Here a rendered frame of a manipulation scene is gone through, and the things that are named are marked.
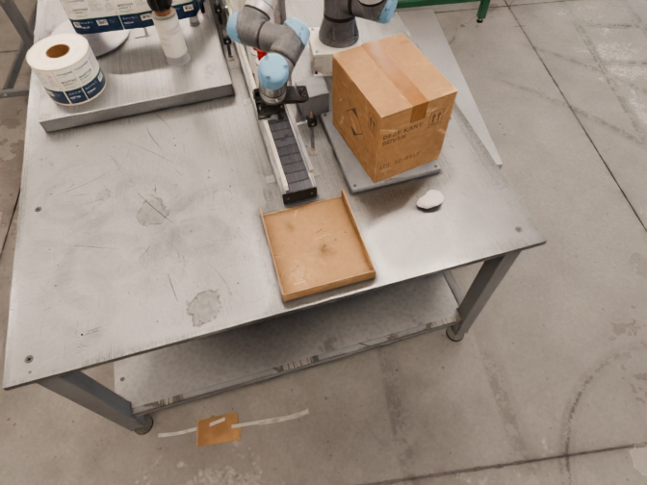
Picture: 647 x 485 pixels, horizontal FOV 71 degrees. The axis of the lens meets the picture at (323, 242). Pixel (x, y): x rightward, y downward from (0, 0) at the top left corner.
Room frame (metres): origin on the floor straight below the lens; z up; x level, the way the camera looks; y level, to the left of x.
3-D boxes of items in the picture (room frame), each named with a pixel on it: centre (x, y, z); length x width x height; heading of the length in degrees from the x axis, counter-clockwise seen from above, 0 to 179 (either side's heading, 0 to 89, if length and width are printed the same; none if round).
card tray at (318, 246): (0.71, 0.02, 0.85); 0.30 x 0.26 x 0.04; 15
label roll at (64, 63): (1.39, 0.87, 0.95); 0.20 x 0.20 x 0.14
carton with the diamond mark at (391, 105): (1.10, -0.21, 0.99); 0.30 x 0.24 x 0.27; 24
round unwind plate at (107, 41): (1.69, 0.90, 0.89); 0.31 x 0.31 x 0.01
